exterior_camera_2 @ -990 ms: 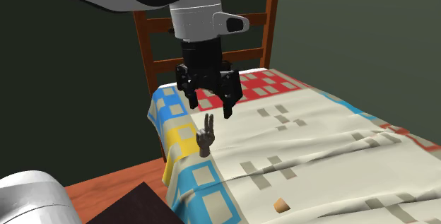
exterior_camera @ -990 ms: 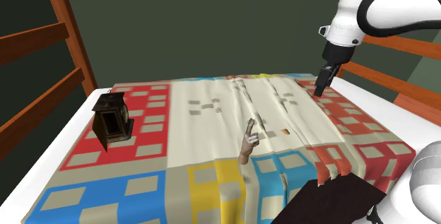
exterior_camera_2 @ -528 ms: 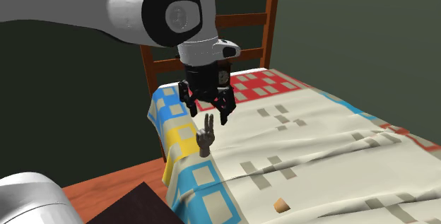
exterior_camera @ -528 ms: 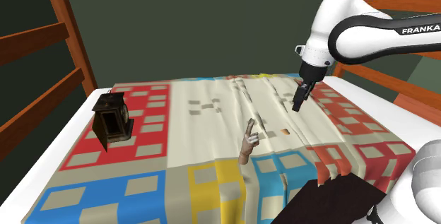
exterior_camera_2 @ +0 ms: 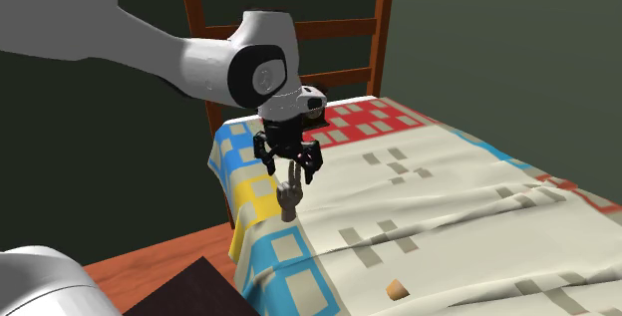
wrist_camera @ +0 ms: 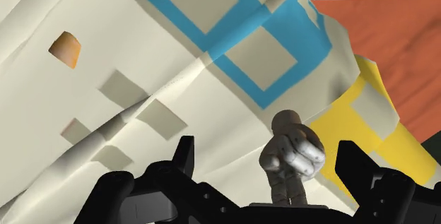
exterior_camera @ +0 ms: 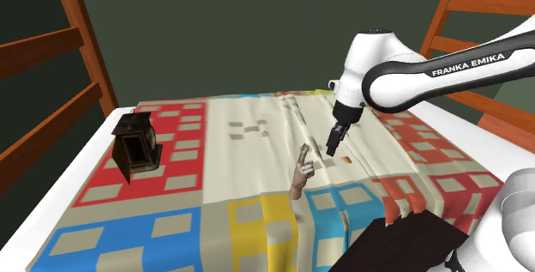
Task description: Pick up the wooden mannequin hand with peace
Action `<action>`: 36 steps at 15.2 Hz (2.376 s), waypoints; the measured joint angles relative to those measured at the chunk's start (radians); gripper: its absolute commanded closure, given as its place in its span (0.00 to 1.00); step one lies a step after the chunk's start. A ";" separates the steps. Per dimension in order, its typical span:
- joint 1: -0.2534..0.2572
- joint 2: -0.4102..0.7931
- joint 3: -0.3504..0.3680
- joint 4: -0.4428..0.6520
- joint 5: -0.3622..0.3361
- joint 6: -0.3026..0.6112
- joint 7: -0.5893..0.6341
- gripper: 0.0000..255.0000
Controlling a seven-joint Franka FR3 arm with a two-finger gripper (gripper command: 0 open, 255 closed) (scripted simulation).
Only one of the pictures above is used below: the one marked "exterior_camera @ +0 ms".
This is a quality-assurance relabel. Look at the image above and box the colourful patterned blanket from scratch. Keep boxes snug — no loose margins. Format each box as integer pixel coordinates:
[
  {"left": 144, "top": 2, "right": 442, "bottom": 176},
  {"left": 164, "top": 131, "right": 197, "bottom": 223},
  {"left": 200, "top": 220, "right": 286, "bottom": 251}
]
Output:
[{"left": 25, "top": 88, "right": 505, "bottom": 272}]

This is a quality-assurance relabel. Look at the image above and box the beige hand figure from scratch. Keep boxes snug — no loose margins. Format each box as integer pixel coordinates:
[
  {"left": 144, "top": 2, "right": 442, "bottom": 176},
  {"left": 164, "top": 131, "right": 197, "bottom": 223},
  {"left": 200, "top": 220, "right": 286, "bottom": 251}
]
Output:
[{"left": 288, "top": 142, "right": 316, "bottom": 202}]

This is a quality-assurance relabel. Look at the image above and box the wooden bunk bed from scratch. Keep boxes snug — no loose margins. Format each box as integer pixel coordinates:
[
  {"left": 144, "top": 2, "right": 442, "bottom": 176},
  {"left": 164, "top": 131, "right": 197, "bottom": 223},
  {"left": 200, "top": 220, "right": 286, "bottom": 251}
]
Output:
[{"left": 0, "top": 0, "right": 535, "bottom": 272}]

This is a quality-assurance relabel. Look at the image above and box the dark robot stand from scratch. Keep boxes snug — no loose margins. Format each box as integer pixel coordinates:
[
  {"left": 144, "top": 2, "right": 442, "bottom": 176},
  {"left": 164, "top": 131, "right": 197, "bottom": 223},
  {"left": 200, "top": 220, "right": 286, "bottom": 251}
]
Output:
[{"left": 328, "top": 209, "right": 470, "bottom": 272}]

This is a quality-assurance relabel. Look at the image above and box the dark brown lantern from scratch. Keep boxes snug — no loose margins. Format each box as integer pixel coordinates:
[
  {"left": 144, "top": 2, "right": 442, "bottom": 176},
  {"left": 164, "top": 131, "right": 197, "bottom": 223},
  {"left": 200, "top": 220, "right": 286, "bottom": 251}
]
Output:
[{"left": 110, "top": 111, "right": 165, "bottom": 185}]

